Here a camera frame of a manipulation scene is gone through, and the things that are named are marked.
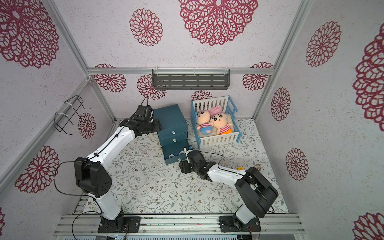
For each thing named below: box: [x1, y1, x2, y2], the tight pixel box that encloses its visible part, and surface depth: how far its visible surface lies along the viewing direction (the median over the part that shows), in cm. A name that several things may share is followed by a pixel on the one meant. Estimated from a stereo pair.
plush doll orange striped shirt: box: [209, 105, 233, 135], surface depth 104 cm
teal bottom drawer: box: [162, 144, 189, 165], surface depth 98 cm
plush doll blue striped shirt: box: [197, 110, 214, 135], surface depth 105 cm
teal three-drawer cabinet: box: [153, 104, 189, 165], surface depth 96 cm
